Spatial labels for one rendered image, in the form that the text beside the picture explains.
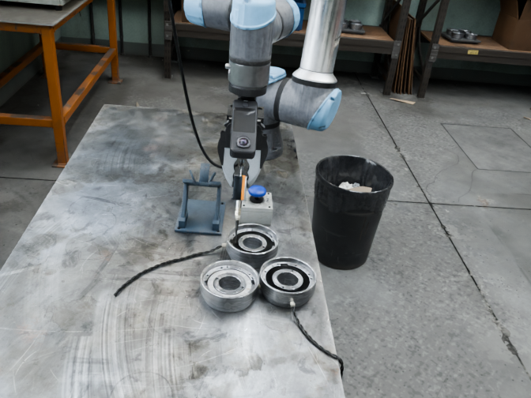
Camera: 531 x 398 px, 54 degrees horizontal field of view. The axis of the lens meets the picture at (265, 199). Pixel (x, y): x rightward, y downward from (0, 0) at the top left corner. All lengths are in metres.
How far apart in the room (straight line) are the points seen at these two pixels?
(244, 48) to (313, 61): 0.43
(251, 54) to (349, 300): 1.49
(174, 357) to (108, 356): 0.10
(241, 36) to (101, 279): 0.50
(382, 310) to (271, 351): 1.38
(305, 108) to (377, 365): 1.05
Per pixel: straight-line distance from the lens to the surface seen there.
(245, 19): 0.91
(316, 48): 1.32
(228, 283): 0.98
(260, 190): 1.14
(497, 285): 2.59
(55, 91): 2.94
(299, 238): 1.13
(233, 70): 0.95
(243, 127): 0.93
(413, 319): 2.24
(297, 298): 0.94
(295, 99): 1.33
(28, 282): 1.03
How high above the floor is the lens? 1.45
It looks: 31 degrees down
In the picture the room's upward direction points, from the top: 6 degrees clockwise
